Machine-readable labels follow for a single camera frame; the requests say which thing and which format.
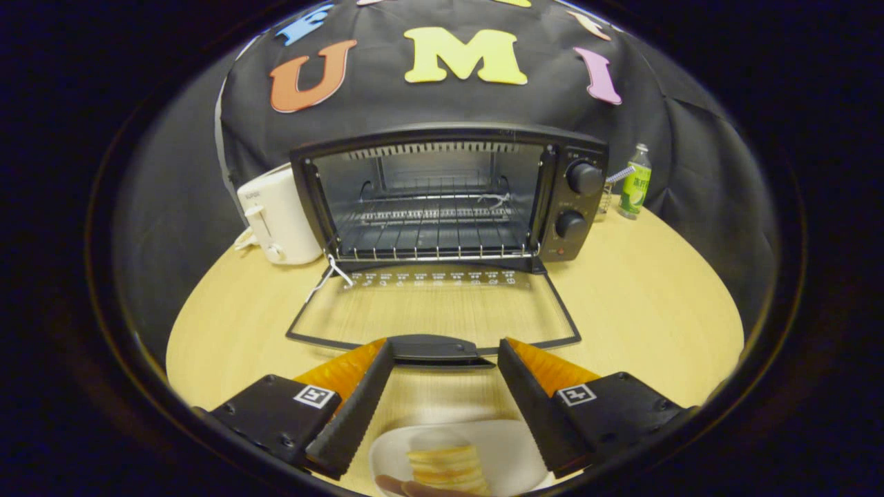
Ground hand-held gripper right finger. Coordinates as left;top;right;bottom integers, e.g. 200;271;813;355
497;338;695;478

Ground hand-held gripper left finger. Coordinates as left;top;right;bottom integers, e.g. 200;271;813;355
193;338;396;480

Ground ridged bread roll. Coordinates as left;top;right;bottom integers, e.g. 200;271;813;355
406;445;491;496

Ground black toaster oven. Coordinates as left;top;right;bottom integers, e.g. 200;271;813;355
285;123;610;367

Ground white pop-up toaster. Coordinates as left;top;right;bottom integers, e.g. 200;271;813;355
235;164;324;266

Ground white plate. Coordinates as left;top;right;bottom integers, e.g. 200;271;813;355
368;420;557;497

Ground green drink bottle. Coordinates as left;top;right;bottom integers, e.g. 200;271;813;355
618;144;652;220

